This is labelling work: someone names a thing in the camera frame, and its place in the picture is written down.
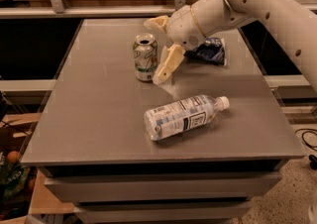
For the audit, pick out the dark blue chip bag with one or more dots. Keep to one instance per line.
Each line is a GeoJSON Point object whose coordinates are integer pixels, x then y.
{"type": "Point", "coordinates": [212, 50]}

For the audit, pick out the clear plastic water bottle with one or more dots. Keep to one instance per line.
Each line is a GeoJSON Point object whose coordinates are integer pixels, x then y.
{"type": "Point", "coordinates": [183, 115]}

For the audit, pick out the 7up soda can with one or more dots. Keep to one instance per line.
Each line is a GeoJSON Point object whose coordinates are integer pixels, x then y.
{"type": "Point", "coordinates": [145, 53]}

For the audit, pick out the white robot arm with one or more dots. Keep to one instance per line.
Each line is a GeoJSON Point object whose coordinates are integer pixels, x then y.
{"type": "Point", "coordinates": [293, 26]}

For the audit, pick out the grey drawer cabinet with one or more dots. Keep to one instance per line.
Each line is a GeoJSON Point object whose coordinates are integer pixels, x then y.
{"type": "Point", "coordinates": [162, 197]}

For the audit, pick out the green snack package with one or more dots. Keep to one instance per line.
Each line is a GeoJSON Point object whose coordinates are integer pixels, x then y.
{"type": "Point", "coordinates": [12, 179]}

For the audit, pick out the orange fruit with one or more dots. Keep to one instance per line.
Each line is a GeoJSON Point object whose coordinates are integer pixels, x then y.
{"type": "Point", "coordinates": [13, 157]}

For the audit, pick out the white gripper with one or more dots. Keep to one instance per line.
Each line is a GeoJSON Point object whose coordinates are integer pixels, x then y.
{"type": "Point", "coordinates": [181, 29]}

